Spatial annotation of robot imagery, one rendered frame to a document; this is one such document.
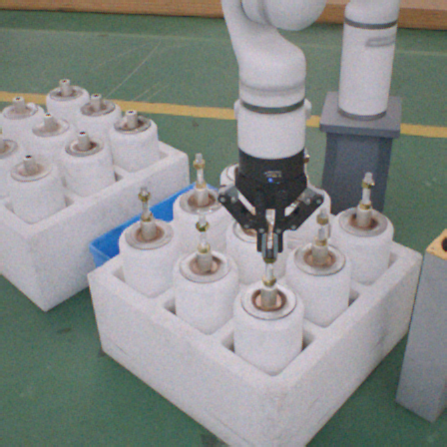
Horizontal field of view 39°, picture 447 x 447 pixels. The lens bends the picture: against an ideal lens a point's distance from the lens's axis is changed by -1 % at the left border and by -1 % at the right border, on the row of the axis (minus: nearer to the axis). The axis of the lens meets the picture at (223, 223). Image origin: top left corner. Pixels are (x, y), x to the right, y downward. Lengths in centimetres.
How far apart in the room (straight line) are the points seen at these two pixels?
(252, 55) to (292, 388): 44
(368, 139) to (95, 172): 51
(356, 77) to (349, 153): 14
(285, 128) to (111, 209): 64
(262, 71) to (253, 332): 36
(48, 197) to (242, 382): 52
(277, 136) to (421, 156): 108
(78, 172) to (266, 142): 62
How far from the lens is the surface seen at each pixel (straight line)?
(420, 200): 156
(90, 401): 111
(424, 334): 97
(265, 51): 66
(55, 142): 131
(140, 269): 98
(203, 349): 91
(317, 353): 90
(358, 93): 119
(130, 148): 129
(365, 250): 100
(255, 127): 68
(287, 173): 71
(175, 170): 133
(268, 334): 85
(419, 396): 106
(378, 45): 116
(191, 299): 91
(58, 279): 125
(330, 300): 94
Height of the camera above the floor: 84
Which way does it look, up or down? 36 degrees down
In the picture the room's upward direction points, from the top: 2 degrees counter-clockwise
